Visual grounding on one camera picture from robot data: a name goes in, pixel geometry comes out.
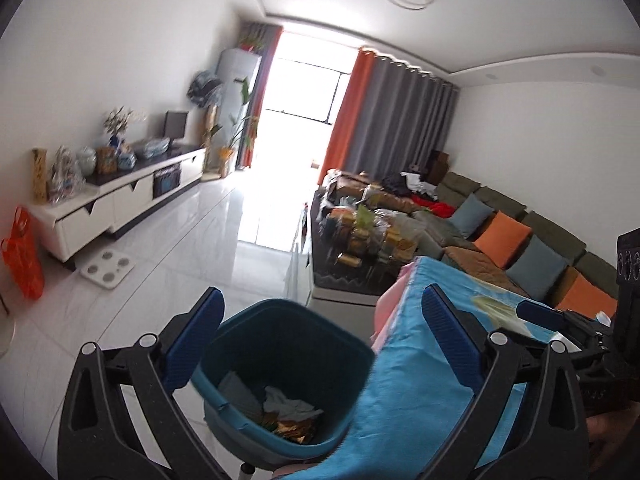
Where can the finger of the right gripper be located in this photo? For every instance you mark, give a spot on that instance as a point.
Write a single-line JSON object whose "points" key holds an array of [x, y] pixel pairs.
{"points": [[578, 332]]}

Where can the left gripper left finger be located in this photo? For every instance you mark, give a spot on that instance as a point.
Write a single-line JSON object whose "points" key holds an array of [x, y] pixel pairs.
{"points": [[96, 438]]}

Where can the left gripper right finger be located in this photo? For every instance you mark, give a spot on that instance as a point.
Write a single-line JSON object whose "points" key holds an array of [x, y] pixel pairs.
{"points": [[525, 419]]}

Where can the white tissue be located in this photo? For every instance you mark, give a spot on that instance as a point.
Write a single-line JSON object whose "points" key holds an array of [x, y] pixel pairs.
{"points": [[286, 409]]}

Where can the teal trash bin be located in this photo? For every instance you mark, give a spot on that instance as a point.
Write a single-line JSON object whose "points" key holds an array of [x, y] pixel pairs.
{"points": [[280, 344]]}

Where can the orange cushion right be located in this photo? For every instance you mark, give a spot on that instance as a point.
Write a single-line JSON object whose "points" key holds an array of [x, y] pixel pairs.
{"points": [[585, 298]]}

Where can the orange cushion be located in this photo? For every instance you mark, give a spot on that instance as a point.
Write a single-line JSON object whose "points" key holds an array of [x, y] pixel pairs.
{"points": [[502, 239], [585, 298]]}

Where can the blue-grey cushion near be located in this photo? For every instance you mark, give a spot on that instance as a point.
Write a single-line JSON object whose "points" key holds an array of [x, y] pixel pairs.
{"points": [[537, 270]]}

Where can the blue-grey cushion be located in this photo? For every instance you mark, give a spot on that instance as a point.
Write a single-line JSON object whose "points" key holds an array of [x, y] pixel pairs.
{"points": [[537, 270], [470, 216]]}

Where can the blue floral tablecloth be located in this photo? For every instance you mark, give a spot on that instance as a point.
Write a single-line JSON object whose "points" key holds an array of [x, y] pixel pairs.
{"points": [[412, 400]]}

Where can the orange cushion middle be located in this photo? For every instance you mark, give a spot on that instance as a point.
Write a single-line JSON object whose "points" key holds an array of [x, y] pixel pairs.
{"points": [[502, 239]]}

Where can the white bathroom scale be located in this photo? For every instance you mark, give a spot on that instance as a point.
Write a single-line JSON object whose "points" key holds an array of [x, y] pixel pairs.
{"points": [[108, 268]]}

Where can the dark green sectional sofa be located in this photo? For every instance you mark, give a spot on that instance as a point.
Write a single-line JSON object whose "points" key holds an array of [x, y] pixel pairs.
{"points": [[449, 246]]}

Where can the blue-grey cushion far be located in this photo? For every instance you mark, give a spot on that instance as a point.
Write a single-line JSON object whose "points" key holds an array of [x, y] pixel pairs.
{"points": [[470, 216]]}

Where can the gold snack wrapper crumpled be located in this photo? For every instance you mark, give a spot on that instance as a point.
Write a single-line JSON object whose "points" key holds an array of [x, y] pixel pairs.
{"points": [[296, 431]]}

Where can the orange plastic bag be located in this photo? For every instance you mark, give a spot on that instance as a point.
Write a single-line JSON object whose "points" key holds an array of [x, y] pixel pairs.
{"points": [[19, 254]]}

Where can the white black tv cabinet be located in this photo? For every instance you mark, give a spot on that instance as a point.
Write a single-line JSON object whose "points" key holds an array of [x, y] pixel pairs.
{"points": [[113, 204]]}

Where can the cluttered coffee table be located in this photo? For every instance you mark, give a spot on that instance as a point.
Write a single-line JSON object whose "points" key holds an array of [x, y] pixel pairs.
{"points": [[356, 253]]}

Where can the grey orange curtain right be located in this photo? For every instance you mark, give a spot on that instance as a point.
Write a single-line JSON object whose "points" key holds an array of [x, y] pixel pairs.
{"points": [[393, 117]]}

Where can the grey orange curtain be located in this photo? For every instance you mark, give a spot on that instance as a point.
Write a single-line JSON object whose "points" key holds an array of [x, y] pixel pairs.
{"points": [[393, 117], [261, 39]]}

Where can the potted green plant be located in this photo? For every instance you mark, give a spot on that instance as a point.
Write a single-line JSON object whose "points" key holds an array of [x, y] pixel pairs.
{"points": [[228, 128]]}

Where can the small black monitor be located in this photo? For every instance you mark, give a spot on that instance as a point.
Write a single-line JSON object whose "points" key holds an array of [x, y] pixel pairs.
{"points": [[175, 125]]}

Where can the white standing air conditioner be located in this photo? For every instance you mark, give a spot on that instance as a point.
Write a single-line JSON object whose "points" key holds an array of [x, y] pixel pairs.
{"points": [[237, 69]]}

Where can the grey orange curtain left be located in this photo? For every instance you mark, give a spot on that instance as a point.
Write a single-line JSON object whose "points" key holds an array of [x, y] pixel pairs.
{"points": [[261, 39]]}

